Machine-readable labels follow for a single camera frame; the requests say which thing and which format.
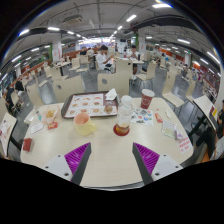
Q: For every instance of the pale yellow mug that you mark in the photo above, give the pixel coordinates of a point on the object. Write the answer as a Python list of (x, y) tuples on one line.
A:
[(83, 125)]

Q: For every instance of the dark tray with paper liner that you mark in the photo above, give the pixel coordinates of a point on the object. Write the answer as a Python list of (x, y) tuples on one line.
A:
[(85, 106)]

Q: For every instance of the small white packet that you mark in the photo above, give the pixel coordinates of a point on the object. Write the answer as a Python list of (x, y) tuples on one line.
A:
[(167, 114)]

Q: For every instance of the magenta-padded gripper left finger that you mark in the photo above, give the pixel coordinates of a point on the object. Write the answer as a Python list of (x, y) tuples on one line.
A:
[(56, 165)]

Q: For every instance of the flat round red coaster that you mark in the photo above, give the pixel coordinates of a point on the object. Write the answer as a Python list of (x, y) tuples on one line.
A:
[(116, 132)]

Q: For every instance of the clear plastic bottle white cap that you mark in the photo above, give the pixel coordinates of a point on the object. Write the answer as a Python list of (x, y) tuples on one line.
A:
[(124, 115)]

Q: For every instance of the dark red pouch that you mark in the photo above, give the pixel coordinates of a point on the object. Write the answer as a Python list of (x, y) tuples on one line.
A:
[(27, 144)]

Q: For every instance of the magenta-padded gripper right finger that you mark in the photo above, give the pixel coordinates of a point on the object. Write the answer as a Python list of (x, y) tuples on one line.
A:
[(166, 165)]

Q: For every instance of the flat red packet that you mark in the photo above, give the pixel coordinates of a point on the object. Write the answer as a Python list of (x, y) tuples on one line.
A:
[(52, 125)]

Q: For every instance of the person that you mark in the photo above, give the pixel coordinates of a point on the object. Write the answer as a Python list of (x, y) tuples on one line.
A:
[(134, 56), (10, 95), (101, 60), (83, 51), (220, 120), (19, 85)]

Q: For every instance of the white paper napkin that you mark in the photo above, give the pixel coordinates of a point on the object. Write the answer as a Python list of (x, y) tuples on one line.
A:
[(111, 94)]

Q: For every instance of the ceiling lights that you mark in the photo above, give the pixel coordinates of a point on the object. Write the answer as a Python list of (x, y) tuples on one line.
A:
[(131, 17)]

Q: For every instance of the white card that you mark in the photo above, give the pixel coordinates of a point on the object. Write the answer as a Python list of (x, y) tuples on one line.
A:
[(37, 128)]

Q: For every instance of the colourful sticker sheet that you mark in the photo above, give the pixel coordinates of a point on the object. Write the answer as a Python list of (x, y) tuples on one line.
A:
[(142, 116)]

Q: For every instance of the clear plastic packet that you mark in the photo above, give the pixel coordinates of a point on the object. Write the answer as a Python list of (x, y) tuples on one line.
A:
[(169, 130)]

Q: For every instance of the clear bag of fries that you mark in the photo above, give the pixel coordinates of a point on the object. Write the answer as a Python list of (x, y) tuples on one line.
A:
[(50, 115)]

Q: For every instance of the white notice with red print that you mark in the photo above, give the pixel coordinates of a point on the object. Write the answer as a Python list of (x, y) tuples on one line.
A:
[(184, 144)]

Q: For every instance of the small red sauce packet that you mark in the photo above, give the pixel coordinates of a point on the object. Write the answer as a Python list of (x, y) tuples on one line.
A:
[(158, 117)]

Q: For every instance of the beige cafeteria table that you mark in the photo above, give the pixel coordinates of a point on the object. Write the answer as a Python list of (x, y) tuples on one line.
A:
[(203, 105), (13, 119)]

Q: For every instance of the red paper cup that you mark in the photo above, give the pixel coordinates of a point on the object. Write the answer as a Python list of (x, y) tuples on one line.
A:
[(147, 99)]

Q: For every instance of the beige cafeteria chairs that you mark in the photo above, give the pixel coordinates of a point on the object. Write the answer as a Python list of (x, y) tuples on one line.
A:
[(75, 63)]

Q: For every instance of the beige chair with round hole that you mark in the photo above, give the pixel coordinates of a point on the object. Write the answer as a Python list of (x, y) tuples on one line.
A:
[(113, 83), (68, 88)]

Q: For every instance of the ceiling air conditioner unit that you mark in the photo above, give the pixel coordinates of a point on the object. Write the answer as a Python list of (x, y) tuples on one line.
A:
[(72, 18)]

